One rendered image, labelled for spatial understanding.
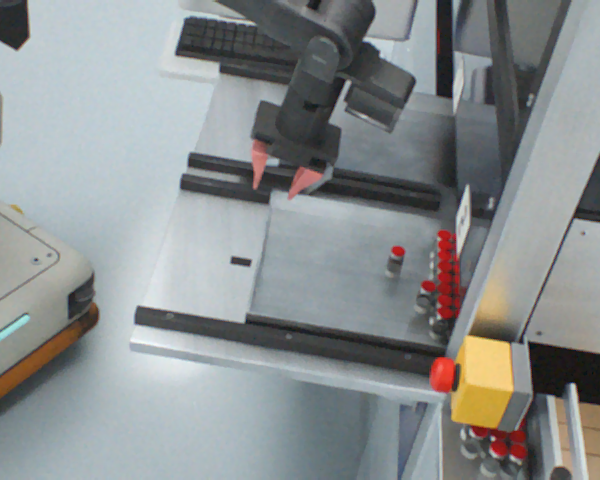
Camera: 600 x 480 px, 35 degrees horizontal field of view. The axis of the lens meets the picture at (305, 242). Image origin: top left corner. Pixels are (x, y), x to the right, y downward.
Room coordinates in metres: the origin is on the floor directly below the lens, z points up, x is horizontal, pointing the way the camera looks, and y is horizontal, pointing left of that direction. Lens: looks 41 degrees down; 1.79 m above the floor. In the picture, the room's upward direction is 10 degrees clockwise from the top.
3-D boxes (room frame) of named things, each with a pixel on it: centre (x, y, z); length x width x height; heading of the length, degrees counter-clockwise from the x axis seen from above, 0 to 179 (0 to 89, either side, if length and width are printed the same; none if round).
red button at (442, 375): (0.72, -0.19, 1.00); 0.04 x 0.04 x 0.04; 1
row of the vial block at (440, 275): (0.97, -0.20, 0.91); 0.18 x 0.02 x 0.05; 1
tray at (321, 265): (0.96, -0.11, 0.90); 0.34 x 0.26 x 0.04; 91
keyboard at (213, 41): (1.67, 0.12, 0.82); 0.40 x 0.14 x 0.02; 94
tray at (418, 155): (1.30, -0.10, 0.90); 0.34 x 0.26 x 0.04; 91
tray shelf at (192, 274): (1.13, -0.04, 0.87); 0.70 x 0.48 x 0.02; 1
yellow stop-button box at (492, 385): (0.72, -0.23, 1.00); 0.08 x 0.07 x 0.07; 91
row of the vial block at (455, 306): (0.97, -0.22, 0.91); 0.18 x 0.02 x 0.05; 1
